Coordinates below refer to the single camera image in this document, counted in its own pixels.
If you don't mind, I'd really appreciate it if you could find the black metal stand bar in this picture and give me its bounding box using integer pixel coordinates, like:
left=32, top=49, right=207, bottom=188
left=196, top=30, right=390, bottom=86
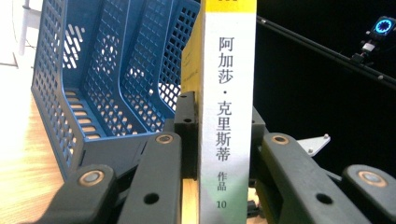
left=256, top=16, right=396, bottom=91

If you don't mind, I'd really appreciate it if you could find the yellow and white book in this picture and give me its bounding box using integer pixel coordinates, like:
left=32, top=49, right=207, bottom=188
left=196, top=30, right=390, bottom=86
left=180, top=0, right=258, bottom=224

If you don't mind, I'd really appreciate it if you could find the blue plastic file rack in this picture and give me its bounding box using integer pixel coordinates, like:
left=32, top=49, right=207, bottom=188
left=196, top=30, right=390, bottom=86
left=31, top=0, right=202, bottom=182

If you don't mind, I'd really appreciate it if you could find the grey metal bracket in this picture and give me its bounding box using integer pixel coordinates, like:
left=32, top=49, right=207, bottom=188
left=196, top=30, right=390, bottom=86
left=296, top=133, right=332, bottom=158

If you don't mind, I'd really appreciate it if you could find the white stand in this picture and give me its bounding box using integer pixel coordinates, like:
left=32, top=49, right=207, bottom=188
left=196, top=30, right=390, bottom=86
left=17, top=0, right=44, bottom=57

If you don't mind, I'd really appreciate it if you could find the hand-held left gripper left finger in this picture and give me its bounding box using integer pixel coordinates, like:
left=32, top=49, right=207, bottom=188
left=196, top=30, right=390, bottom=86
left=173, top=91, right=200, bottom=180

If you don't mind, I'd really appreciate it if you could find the camera with blue ring light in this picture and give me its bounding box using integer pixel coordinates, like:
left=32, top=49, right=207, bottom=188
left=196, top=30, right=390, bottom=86
left=350, top=15, right=396, bottom=64

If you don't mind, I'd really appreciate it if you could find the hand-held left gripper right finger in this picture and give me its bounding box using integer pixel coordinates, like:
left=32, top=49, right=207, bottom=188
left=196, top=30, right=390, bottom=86
left=248, top=106, right=268, bottom=180

